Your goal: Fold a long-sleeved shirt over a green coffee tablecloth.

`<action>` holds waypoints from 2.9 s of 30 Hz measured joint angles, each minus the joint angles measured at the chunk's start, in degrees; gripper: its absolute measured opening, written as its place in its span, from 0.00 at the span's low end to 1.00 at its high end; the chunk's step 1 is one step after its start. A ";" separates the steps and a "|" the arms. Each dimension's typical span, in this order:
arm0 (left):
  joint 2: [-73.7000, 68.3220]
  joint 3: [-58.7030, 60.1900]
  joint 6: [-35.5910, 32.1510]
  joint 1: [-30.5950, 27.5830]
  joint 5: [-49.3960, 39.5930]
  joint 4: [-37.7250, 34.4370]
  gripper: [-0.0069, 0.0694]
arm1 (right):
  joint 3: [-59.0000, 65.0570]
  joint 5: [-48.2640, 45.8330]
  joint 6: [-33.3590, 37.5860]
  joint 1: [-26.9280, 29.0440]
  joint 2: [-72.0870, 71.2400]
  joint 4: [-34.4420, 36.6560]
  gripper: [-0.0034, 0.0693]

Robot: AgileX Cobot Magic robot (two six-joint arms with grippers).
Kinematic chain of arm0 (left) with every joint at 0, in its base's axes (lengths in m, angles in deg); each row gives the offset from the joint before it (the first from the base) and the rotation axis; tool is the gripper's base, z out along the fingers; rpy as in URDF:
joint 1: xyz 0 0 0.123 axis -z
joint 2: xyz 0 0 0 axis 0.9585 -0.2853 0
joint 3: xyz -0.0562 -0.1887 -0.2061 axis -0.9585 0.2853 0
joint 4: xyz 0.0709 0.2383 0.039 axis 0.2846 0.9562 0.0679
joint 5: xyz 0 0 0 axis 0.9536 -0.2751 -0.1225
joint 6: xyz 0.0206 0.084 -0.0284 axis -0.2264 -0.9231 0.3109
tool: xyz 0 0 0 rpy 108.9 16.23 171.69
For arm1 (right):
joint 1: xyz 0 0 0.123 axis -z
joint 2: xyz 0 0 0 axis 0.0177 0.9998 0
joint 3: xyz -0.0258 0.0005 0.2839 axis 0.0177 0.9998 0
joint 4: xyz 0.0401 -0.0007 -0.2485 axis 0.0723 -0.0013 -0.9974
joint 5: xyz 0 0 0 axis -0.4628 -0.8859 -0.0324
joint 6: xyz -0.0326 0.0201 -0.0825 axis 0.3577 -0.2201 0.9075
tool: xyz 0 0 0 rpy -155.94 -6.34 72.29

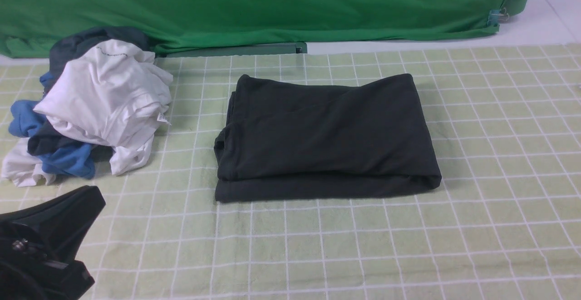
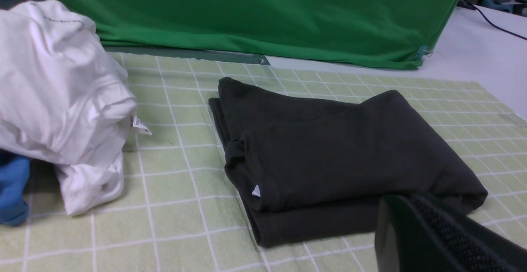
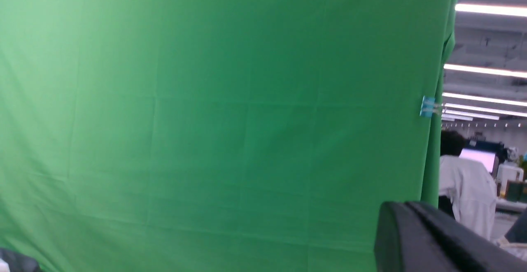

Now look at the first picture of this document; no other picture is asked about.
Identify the white garment at pile bottom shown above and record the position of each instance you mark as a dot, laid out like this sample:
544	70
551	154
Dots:
24	170

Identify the green checkered table mat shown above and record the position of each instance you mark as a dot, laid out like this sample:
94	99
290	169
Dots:
505	223

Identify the green backdrop cloth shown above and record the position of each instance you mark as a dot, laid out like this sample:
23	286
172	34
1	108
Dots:
29	28

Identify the green metal base bar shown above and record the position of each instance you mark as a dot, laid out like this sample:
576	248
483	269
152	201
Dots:
262	49

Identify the dark gray long-sleeve top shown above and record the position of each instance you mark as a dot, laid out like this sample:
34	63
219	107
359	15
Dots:
284	141

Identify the blue crumpled garment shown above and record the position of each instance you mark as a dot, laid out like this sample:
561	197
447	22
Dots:
60	155

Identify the dark gray crumpled garment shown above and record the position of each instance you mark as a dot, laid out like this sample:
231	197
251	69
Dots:
74	46

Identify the teal binder clip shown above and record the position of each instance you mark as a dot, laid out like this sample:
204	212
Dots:
497	17

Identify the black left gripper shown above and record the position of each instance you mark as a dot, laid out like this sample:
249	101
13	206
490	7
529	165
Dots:
38	260

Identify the white crumpled shirt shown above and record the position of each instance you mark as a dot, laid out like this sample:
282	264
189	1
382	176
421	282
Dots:
115	96

